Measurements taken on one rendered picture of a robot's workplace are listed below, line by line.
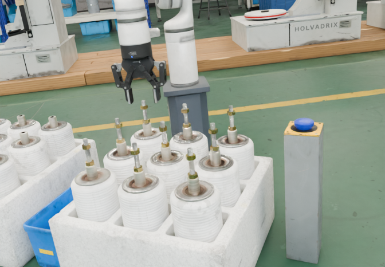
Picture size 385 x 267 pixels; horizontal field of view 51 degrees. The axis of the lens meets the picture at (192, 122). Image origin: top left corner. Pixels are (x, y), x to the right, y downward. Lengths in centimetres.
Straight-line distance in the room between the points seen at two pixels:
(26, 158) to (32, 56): 178
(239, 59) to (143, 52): 183
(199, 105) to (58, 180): 48
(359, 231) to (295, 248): 20
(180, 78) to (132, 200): 57
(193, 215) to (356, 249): 45
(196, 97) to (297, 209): 52
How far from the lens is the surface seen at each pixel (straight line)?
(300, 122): 84
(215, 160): 85
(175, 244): 76
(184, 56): 125
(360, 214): 117
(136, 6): 96
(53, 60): 284
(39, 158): 115
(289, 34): 290
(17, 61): 291
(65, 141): 123
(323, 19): 298
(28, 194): 109
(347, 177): 134
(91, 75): 274
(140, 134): 106
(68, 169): 120
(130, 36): 96
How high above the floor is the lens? 64
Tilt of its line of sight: 21 degrees down
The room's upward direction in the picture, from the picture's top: 6 degrees counter-clockwise
